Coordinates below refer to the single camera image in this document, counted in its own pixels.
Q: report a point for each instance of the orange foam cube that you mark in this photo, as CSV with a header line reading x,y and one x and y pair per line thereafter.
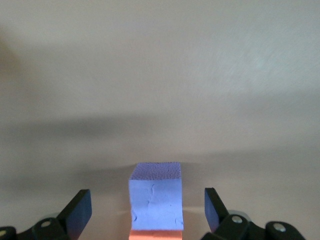
x,y
155,235

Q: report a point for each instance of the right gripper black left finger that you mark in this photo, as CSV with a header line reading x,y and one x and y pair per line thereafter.
x,y
75,217

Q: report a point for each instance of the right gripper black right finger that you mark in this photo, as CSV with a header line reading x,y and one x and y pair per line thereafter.
x,y
217,220

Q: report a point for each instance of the purple foam cube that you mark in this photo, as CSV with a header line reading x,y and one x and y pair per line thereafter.
x,y
156,200

